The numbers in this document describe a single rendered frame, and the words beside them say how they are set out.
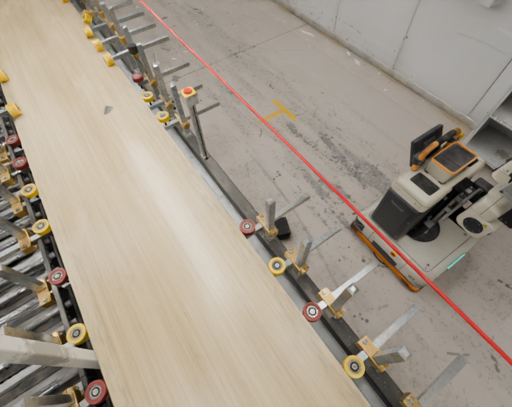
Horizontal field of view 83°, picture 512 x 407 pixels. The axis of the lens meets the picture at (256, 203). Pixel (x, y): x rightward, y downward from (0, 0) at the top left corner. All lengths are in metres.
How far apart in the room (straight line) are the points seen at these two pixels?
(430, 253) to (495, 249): 0.76
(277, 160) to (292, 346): 1.95
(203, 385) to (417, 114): 3.26
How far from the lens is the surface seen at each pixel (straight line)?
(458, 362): 1.60
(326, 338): 1.62
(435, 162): 1.91
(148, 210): 1.62
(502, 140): 3.62
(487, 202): 1.91
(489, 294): 2.81
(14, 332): 1.42
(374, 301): 2.40
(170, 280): 1.42
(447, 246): 2.45
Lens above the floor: 2.20
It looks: 59 degrees down
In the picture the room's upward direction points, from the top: 3 degrees counter-clockwise
